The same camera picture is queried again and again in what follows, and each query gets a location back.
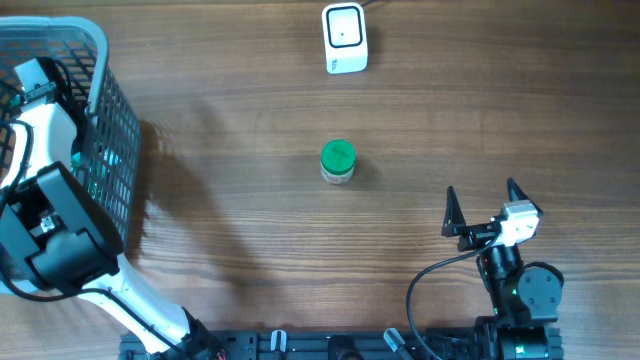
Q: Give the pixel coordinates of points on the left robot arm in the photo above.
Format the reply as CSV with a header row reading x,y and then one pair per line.
x,y
59,237

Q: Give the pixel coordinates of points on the grey plastic mesh basket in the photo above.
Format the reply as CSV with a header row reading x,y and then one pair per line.
x,y
106,156

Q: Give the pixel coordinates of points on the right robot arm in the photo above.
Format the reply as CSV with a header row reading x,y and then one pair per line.
x,y
525,297

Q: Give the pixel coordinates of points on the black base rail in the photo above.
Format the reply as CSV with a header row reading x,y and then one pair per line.
x,y
444,343

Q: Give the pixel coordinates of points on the green lid jar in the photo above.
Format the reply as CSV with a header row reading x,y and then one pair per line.
x,y
338,160

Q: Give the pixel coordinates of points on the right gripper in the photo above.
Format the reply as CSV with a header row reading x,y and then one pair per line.
x,y
455,222

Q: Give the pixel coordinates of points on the white barcode scanner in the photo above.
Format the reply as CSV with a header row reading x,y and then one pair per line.
x,y
345,38

